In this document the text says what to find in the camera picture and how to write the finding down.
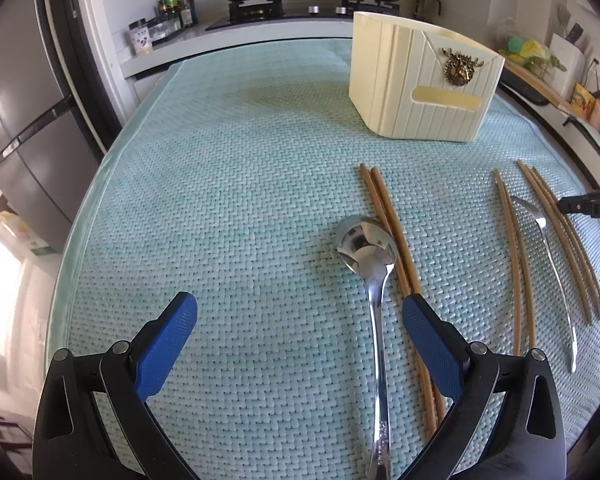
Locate cream utensil holder box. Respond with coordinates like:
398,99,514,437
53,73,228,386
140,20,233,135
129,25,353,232
349,12,505,142

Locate soy sauce bottles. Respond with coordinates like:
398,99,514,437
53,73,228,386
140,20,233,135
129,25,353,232
158,0,198,28

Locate glass french press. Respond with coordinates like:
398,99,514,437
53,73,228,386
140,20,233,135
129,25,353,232
413,0,442,24

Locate white knife block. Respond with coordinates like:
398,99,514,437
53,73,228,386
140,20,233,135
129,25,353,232
547,22,588,101

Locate black gas stove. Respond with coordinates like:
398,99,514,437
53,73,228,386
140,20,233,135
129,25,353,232
206,0,401,32

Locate steel spoon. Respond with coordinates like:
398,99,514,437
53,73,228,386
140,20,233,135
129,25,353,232
336,216,398,479

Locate yellow snack packet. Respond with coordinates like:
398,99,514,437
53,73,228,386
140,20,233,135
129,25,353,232
570,82,596,120

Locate yellow green plastic bag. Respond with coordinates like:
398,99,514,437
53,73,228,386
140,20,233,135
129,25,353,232
495,16,567,79

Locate grey refrigerator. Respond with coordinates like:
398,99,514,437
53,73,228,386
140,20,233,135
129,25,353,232
0,0,102,252

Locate seasoning jar rack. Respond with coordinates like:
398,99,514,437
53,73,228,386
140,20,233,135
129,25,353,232
147,13,185,44

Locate white spice jar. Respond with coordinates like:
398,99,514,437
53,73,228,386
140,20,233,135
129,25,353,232
129,18,152,56

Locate wooden cutting board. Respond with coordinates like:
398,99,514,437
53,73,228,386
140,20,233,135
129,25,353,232
501,58,582,122

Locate steel fork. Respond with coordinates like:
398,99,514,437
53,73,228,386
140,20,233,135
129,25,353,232
512,195,578,374

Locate teal woven table mat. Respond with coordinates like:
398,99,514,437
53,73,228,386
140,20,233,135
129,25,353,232
47,39,584,479

